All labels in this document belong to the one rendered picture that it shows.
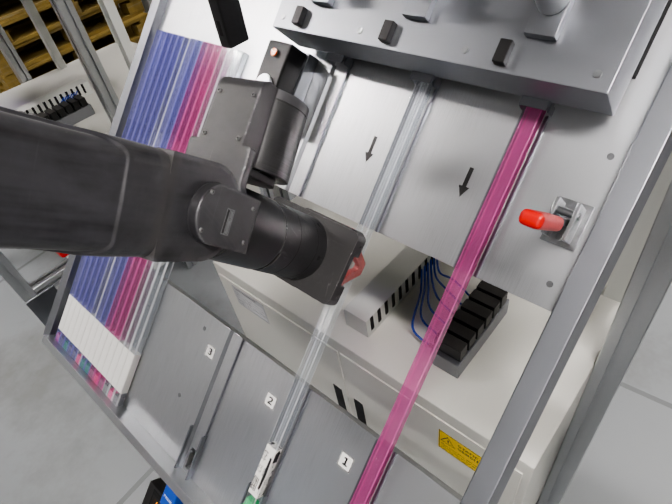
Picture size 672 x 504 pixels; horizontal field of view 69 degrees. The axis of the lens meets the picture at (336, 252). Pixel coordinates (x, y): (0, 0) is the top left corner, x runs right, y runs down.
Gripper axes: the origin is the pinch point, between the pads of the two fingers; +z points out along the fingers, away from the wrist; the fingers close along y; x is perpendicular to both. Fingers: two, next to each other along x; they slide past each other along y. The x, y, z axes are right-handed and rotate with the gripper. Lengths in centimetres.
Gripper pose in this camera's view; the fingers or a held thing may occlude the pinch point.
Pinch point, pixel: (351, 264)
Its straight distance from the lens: 50.2
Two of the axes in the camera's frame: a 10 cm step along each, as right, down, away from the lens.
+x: -4.2, 9.1, 0.6
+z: 5.2, 1.8, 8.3
